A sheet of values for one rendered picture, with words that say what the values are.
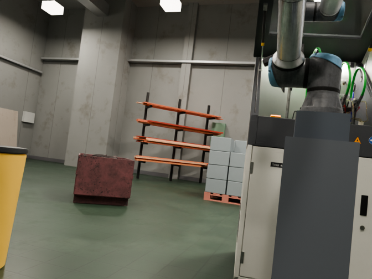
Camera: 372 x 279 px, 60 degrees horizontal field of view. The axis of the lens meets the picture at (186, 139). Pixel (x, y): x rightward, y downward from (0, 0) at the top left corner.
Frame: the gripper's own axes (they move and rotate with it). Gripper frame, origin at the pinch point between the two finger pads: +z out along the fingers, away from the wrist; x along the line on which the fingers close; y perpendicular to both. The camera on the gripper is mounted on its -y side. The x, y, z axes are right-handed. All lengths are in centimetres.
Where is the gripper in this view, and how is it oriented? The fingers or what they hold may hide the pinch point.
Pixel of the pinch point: (282, 89)
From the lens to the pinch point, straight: 148.4
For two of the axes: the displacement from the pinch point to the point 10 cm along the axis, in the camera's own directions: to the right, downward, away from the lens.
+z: -1.1, 9.9, -0.5
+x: 2.9, 0.9, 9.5
